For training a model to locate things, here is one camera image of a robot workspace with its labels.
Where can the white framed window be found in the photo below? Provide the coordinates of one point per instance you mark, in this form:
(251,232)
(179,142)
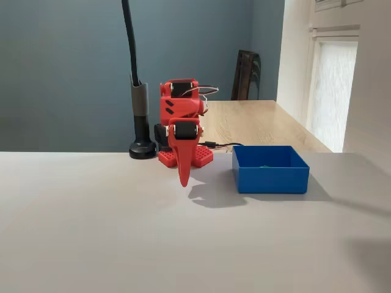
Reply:
(333,91)

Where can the blue plastic bin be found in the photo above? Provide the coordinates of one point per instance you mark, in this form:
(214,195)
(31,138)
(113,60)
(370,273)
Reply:
(273,180)

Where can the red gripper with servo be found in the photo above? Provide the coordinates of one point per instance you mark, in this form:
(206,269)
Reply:
(184,132)

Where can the dark brown chair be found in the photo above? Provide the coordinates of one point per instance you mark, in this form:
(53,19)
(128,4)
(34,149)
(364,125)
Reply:
(246,76)

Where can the red robot arm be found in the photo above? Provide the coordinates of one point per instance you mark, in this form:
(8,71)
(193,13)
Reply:
(180,107)

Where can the black table clamp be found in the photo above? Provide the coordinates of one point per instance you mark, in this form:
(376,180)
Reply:
(160,134)

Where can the grey sleeve on stand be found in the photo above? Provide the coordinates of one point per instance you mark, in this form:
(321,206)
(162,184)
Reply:
(140,99)

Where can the black gooseneck stand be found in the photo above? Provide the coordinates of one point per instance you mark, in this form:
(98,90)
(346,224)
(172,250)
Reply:
(134,55)

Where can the light wooden table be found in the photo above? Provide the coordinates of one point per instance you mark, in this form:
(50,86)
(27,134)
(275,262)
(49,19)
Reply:
(250,125)

